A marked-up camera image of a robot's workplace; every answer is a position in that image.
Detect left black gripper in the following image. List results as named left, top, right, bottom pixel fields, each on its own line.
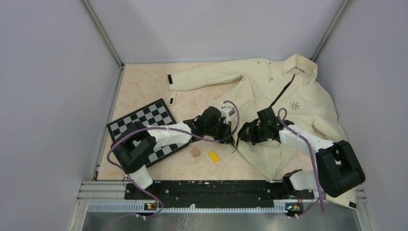
left=205, top=118, right=235, bottom=144

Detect cream zip-up jacket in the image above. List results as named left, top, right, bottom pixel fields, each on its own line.
left=167, top=53, right=357, bottom=209

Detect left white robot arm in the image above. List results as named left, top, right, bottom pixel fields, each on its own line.
left=110, top=104, right=239, bottom=199

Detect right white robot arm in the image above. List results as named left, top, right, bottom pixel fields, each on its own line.
left=238, top=108, right=366, bottom=198

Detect yellow rectangular block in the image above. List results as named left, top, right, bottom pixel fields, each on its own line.
left=209, top=152, right=220, bottom=163

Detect small wooden letter cube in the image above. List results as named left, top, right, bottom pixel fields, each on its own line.
left=191, top=148, right=201, bottom=158

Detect black white checkerboard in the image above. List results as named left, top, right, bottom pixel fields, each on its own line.
left=106, top=99, right=189, bottom=167

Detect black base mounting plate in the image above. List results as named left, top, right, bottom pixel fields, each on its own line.
left=124, top=180, right=314, bottom=208

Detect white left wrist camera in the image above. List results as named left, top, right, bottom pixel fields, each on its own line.
left=220, top=103, right=236, bottom=124

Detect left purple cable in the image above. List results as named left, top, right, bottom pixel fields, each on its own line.
left=106, top=100, right=240, bottom=220

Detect grey slotted cable duct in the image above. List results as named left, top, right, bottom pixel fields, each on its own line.
left=88, top=202, right=287, bottom=213

